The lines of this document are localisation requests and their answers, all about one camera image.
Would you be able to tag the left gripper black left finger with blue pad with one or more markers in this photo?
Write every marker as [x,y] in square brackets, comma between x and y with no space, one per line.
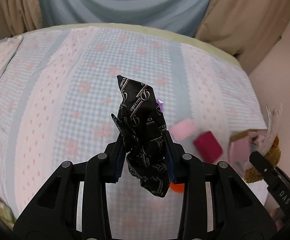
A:
[72,203]

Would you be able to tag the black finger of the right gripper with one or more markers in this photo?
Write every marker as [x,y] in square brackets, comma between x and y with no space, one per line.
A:
[263,167]

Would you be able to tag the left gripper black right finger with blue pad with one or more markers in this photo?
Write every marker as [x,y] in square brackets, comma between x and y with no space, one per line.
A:
[217,203]

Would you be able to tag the brown plush toy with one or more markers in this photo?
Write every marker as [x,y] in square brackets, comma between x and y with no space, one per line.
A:
[267,145]

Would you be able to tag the orange fluffy pompom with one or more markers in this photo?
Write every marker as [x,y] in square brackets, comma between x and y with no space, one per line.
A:
[178,188]

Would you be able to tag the magenta soft pouch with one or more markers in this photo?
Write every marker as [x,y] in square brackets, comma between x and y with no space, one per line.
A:
[208,147]

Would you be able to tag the pink fluffy pouch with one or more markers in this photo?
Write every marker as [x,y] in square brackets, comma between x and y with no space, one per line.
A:
[183,129]

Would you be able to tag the purple plastic packet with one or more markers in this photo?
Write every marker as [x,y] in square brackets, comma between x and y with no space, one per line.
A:
[160,103]

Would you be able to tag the black patterned cloth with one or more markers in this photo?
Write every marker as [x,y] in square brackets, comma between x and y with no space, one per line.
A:
[142,125]

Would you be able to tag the pink hexagonal cardboard box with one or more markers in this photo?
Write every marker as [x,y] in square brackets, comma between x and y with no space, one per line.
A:
[242,145]

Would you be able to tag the blue checkered floral bedsheet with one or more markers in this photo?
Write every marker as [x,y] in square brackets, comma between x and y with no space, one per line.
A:
[58,90]

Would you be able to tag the beige right curtain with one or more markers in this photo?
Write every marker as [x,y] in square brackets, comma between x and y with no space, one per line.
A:
[245,29]

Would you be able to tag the beige curtain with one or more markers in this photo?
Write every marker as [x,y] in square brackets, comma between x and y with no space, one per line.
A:
[245,29]
[22,15]

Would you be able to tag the green mattress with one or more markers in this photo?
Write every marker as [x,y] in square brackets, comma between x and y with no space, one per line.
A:
[169,35]

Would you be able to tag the light blue hanging cloth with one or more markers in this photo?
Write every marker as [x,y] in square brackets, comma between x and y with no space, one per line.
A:
[179,16]

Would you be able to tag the beige left curtain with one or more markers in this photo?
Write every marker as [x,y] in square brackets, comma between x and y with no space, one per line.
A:
[22,15]

